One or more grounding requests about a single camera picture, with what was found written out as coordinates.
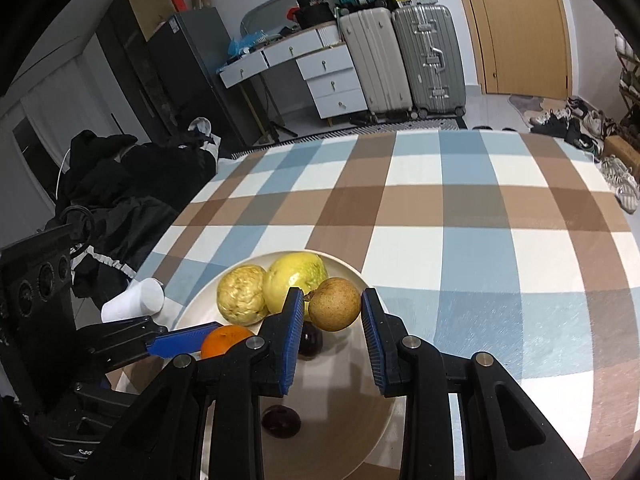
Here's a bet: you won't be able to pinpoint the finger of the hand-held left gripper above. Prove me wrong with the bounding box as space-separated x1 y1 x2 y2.
79 314 214 372

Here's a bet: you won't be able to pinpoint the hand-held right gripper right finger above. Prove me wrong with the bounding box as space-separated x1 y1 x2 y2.
361 287 593 480

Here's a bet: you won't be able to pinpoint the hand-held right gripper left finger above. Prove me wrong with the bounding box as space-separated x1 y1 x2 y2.
75 287 306 480

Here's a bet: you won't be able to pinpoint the dark purple plum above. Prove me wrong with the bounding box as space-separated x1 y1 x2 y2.
298 322 324 359
261 404 302 439

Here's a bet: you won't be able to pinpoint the orange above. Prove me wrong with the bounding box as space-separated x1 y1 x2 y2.
201 325 256 361

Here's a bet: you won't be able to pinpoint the brown longan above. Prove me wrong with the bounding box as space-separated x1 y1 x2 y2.
307 277 362 332

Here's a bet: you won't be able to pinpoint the beige round plate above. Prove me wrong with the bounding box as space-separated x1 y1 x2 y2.
175 250 406 480

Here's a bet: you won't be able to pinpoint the smooth yellow guava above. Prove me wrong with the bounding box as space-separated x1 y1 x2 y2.
262 252 329 316

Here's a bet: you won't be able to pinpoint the bumpy pale yellow fruit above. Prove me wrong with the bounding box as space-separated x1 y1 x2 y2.
216 265 269 325

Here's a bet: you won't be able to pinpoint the white paper towel roll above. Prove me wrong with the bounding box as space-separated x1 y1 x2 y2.
101 277 166 323

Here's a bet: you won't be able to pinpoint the checkered tablecloth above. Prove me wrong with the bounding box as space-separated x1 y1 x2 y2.
115 127 640 480

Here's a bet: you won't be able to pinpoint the pile of black clothes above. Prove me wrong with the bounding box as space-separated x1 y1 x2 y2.
52 130 221 301

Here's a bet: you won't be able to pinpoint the black tripod legs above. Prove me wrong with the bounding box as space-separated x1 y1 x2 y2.
260 120 301 144

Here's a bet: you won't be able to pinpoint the striped floor rug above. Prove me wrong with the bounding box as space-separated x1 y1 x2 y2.
230 117 468 161

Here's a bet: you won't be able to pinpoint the dark wardrobe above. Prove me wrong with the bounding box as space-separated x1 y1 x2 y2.
95 2 168 141

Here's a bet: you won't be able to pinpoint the dark grey refrigerator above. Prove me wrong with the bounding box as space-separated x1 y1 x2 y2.
147 7 251 148

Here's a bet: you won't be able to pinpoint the white desk with drawers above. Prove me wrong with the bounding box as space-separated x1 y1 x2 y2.
219 24 368 126

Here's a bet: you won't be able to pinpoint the beige suitcase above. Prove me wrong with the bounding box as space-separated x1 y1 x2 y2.
337 7 415 118

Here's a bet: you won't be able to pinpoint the grey door mat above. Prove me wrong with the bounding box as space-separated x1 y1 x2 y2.
507 94 546 113

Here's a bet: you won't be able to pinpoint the silver suitcase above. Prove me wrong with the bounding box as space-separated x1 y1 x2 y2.
391 4 468 118

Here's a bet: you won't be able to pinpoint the pair of white sneakers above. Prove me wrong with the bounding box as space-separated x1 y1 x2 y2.
597 155 640 213

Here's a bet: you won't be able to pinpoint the scattered dark and white sneakers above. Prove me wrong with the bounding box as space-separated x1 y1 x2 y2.
530 96 621 153

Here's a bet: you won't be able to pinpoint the blue plastic bag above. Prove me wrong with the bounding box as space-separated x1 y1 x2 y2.
227 30 268 58

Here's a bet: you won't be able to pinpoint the small brown cardboard box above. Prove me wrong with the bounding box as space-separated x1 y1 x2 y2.
602 135 640 168

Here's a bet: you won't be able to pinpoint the black bag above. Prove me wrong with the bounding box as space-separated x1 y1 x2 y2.
295 2 337 28

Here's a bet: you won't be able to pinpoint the large cardboard box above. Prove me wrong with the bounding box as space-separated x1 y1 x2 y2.
124 0 173 41

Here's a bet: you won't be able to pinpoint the grey arched mirror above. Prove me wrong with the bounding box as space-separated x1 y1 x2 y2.
241 0 301 36

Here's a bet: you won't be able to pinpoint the wooden door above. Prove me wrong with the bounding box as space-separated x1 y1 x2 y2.
447 0 573 98

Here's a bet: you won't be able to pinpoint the wooden shoe rack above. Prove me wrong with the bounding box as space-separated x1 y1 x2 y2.
612 27 640 133

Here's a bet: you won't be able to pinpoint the rows of assorted shoes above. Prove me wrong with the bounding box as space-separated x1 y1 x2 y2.
613 29 640 128

